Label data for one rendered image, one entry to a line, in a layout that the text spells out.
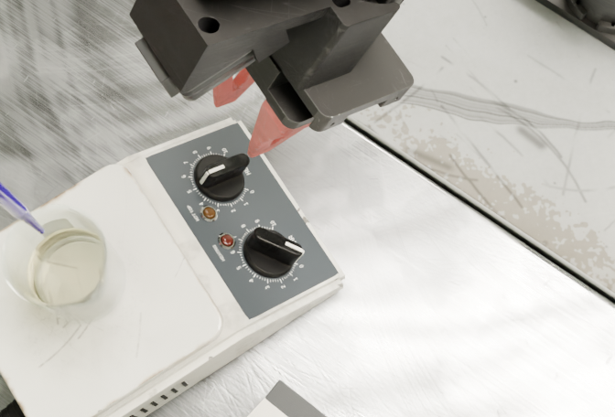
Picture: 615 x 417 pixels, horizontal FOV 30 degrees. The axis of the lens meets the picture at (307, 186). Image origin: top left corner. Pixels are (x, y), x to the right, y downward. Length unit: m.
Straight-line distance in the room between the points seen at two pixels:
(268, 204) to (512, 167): 0.16
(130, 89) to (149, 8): 0.29
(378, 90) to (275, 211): 0.17
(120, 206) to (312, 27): 0.20
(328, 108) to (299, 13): 0.06
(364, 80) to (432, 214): 0.20
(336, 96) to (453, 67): 0.24
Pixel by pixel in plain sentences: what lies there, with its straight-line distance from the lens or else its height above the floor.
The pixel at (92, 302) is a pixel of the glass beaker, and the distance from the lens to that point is 0.58.
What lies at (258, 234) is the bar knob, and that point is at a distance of 0.67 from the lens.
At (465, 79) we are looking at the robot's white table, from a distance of 0.78.
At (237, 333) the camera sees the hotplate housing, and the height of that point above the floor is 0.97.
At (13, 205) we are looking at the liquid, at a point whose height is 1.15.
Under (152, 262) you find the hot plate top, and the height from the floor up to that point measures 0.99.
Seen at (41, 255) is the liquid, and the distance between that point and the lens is 0.64.
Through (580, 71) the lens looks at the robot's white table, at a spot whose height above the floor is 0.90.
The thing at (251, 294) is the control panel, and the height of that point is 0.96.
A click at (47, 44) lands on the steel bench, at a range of 0.80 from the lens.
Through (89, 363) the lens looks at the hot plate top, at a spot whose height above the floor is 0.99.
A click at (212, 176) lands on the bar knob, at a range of 0.68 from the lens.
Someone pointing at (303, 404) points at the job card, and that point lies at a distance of 0.72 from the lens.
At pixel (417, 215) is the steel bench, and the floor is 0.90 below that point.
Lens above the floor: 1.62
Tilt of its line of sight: 75 degrees down
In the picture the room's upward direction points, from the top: 4 degrees counter-clockwise
